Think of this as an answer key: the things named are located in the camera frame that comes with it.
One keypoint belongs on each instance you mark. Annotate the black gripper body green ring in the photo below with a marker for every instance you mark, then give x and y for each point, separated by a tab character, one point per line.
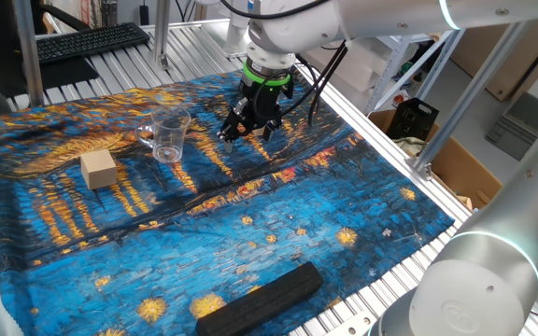
266	93

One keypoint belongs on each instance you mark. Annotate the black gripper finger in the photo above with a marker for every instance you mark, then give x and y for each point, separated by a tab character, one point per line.
272	126
231	130

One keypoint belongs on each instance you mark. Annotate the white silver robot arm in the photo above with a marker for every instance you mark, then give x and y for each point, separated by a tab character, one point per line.
484	261

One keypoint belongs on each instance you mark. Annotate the light wooden cube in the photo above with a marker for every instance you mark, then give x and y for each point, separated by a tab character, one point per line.
98	170
259	132

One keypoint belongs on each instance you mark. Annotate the white foam box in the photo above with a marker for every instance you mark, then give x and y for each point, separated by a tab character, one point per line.
344	65

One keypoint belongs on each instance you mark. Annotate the starry night painted cloth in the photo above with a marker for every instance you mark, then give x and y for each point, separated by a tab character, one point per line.
231	242

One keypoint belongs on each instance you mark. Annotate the olive cloth bundle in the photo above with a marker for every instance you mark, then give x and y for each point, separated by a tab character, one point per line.
409	145

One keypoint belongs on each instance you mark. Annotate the black plastic crate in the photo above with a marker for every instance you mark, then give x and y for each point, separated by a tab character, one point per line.
414	119

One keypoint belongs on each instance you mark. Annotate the black computer keyboard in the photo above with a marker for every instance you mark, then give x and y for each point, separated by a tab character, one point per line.
91	42

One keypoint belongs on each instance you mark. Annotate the black foam block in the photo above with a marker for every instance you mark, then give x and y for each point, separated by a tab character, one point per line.
259	301

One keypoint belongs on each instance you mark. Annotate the open brown cardboard box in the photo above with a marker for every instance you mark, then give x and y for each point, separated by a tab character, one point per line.
456	168

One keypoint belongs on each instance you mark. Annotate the brown cardboard panel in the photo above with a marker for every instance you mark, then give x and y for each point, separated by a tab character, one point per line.
507	60

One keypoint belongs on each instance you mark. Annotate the grey plastic bin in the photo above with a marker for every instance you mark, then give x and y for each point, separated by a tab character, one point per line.
521	126

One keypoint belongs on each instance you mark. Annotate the aluminium frame post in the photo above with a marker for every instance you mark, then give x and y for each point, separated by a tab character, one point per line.
30	56
472	93
161	32

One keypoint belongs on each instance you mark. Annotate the white metal shelf frame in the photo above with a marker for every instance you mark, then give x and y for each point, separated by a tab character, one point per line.
391	70

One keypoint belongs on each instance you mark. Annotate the black wall plug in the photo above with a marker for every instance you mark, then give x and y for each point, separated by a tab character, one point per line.
144	15

